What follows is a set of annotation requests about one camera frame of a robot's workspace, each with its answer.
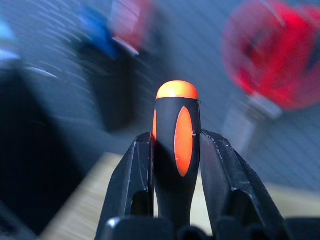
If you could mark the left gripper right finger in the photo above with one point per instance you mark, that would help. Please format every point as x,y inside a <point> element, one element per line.
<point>225,175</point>

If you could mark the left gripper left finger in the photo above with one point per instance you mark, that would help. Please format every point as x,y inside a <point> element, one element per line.
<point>130,175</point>

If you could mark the orange black screwdriver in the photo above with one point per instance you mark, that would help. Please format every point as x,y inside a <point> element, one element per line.
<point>175,112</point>

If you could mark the grey metal pegboard wall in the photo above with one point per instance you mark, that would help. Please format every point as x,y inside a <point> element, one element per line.
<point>195,50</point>

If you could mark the black plastic cup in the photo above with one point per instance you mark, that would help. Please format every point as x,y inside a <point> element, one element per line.
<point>110,100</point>

